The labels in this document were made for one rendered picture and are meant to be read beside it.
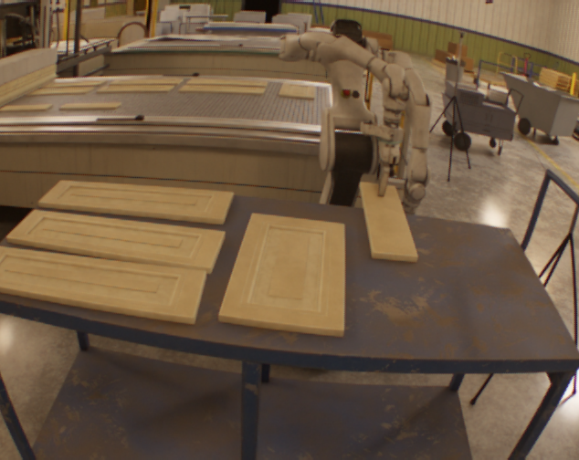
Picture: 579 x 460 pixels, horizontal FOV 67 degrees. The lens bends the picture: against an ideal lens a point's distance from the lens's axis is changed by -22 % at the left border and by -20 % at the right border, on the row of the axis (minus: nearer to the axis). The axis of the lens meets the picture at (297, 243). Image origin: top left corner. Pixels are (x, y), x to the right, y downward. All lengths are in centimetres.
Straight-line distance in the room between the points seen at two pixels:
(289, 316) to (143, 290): 33
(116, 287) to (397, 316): 64
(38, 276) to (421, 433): 144
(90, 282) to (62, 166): 225
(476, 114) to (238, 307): 570
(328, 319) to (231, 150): 202
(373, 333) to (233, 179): 208
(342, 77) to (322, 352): 124
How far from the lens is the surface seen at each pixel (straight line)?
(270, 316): 113
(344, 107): 200
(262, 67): 707
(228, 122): 313
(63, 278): 127
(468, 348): 118
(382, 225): 157
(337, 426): 194
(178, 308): 114
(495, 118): 672
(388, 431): 196
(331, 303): 119
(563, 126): 892
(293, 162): 303
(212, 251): 135
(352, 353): 109
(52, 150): 345
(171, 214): 154
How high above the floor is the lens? 172
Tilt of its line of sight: 28 degrees down
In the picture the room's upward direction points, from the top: 6 degrees clockwise
